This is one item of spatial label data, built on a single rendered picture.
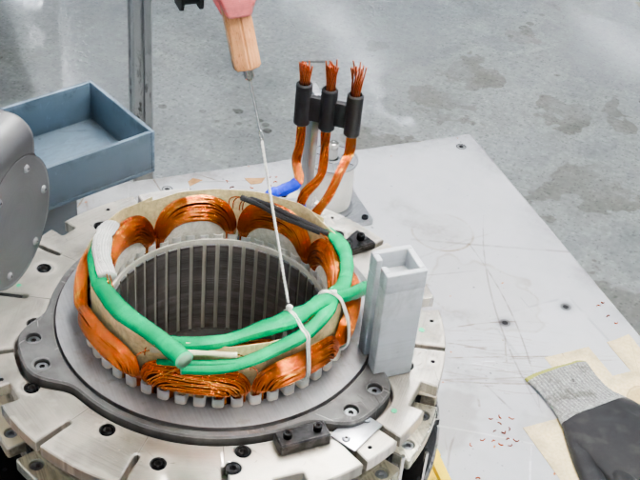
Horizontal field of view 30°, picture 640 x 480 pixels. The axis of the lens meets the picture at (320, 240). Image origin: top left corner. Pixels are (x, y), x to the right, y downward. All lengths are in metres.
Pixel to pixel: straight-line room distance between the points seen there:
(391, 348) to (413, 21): 2.94
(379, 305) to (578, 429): 0.51
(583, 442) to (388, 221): 0.41
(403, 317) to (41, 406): 0.24
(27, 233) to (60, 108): 0.65
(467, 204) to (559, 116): 1.81
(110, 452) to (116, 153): 0.39
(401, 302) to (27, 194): 0.33
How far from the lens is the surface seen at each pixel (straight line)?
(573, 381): 1.30
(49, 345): 0.81
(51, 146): 1.14
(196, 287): 0.91
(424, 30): 3.64
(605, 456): 1.22
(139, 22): 2.58
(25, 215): 0.50
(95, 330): 0.77
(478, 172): 1.59
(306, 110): 0.86
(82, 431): 0.76
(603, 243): 2.87
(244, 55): 0.71
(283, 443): 0.74
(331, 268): 0.82
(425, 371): 0.82
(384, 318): 0.77
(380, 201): 1.51
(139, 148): 1.09
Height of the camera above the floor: 1.65
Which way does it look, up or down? 37 degrees down
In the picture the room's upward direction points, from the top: 6 degrees clockwise
